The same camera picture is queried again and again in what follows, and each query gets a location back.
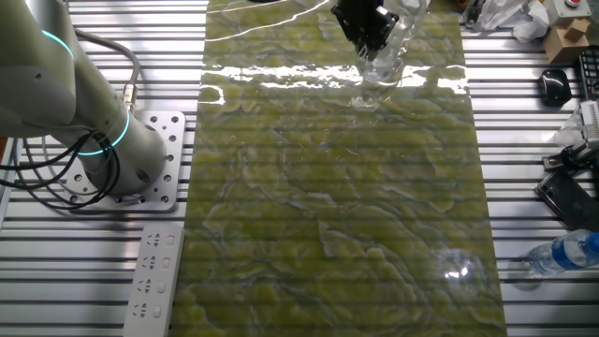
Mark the brown cardboard box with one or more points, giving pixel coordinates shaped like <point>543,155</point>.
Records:
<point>564,47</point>

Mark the clear glass cup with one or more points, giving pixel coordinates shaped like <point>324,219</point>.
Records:
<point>379,72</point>

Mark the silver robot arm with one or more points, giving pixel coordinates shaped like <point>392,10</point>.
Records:
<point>47,79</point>

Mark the green marble pattern mat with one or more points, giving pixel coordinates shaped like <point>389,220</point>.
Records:
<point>304,210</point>

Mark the black keyboard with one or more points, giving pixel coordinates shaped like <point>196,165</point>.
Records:
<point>590,75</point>

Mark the black flat camera stand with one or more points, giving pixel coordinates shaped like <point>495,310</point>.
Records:
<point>568,201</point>

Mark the grey metal bracket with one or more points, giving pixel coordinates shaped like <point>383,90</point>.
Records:
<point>471,14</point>

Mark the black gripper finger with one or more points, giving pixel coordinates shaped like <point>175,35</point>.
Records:
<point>376,49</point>
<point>361,49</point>

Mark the black computer mouse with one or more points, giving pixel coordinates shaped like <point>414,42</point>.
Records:
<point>555,88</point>

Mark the water bottle with blue label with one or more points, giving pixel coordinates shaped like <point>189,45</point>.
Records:
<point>561,253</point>

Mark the grey emergency stop box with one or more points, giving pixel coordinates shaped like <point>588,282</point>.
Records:
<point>559,11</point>

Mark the crumpled white paper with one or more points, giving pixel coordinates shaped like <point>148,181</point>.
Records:
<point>529,23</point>

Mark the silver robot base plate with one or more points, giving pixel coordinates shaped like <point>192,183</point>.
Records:
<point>168,140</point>

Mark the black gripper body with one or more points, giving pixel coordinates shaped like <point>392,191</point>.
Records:
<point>362,19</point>

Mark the silver ridged camera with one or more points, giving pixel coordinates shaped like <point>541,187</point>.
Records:
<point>590,121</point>

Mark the clear plastic bag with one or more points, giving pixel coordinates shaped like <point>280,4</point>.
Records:
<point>568,133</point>

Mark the white power strip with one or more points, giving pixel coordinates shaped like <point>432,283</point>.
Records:
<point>152,281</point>

